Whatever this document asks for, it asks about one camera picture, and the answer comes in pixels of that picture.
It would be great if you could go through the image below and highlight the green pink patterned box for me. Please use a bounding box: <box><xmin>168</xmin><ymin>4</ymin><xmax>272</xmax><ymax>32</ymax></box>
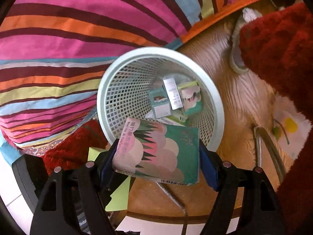
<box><xmin>112</xmin><ymin>118</ymin><xmax>200</xmax><ymax>186</ymax></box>

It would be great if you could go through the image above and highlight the teal bear-print box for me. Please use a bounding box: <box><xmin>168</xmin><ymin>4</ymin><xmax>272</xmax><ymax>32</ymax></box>
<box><xmin>148</xmin><ymin>87</ymin><xmax>171</xmax><ymax>119</ymax></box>

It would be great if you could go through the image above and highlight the white printed carton box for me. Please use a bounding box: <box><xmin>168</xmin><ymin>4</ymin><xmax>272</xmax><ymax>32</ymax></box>
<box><xmin>163</xmin><ymin>78</ymin><xmax>183</xmax><ymax>110</ymax></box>

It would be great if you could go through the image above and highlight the lime green paper sheet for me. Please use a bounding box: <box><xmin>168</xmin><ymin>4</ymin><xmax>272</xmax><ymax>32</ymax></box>
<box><xmin>87</xmin><ymin>147</ymin><xmax>130</xmax><ymax>212</ymax></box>

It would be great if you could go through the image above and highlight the white flower-print mat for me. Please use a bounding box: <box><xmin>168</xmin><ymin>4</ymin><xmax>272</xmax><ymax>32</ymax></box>
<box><xmin>272</xmin><ymin>94</ymin><xmax>312</xmax><ymax>160</ymax></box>

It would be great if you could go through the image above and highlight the colourful striped bed cover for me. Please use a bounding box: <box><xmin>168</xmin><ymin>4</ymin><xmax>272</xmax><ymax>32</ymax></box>
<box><xmin>1</xmin><ymin>0</ymin><xmax>259</xmax><ymax>164</ymax></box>

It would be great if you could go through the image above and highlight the white mesh waste basket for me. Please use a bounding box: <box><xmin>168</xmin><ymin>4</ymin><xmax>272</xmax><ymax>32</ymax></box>
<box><xmin>97</xmin><ymin>47</ymin><xmax>225</xmax><ymax>152</ymax></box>

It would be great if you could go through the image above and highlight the red fluffy rug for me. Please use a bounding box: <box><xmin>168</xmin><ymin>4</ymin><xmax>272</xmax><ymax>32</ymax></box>
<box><xmin>239</xmin><ymin>3</ymin><xmax>312</xmax><ymax>234</ymax></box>

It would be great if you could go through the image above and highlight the grey slipper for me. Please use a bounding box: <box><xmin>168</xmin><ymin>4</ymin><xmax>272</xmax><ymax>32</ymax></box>
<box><xmin>229</xmin><ymin>7</ymin><xmax>262</xmax><ymax>74</ymax></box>

